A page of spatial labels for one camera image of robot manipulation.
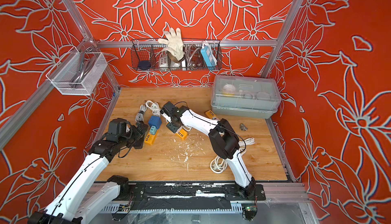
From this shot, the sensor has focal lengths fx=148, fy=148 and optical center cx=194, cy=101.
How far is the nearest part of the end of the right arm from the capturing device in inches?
26.4

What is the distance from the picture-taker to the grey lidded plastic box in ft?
3.01

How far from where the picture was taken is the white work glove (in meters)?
0.89

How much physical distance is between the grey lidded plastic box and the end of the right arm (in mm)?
286

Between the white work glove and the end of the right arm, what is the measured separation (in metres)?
0.32
